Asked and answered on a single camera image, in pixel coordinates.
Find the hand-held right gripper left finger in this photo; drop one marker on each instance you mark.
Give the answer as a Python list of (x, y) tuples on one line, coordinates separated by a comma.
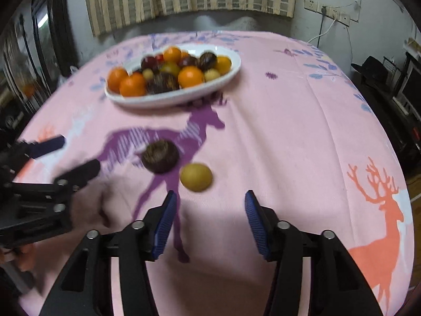
[(162, 227)]

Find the dark wooden glass cabinet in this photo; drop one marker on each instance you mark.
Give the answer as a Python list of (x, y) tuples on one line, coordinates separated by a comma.
[(56, 19)]

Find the dark striped round fruit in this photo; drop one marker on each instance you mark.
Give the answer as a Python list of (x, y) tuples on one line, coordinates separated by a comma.
[(160, 156), (208, 60), (161, 83)]

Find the orange-yellow tomato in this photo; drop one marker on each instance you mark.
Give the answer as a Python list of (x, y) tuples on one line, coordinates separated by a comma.
[(223, 64)]

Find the pink deer print cloth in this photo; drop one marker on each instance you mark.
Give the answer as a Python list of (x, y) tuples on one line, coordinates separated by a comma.
[(279, 121)]

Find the small yellow-green tomato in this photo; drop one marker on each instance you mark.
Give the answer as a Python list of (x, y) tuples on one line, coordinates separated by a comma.
[(147, 74)]

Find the person's left hand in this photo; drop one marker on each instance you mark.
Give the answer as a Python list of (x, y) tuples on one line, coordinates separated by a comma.
[(24, 258)]

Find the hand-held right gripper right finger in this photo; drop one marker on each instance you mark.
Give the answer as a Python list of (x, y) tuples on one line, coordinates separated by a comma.
[(256, 227)]

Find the large dark purple tomato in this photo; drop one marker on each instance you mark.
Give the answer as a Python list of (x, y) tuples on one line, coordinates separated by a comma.
[(148, 62)]

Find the white wall socket panel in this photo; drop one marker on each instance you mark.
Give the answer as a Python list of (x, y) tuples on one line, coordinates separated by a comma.
[(327, 10)]

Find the dark purple cherry tomato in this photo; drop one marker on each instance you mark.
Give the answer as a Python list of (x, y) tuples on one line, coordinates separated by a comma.
[(188, 61)]

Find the black hat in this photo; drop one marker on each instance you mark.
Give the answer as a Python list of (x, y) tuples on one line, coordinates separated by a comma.
[(371, 69)]

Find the white oval plate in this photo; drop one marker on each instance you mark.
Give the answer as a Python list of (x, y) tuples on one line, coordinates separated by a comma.
[(184, 97)]

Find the red cherry tomato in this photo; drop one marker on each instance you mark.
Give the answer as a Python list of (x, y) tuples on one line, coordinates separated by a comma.
[(159, 58)]

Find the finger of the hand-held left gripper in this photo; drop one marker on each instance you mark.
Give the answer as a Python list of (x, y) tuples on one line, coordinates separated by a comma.
[(49, 146), (80, 172)]

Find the large yellow tomato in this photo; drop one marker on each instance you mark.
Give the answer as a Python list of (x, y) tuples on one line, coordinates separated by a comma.
[(169, 68)]

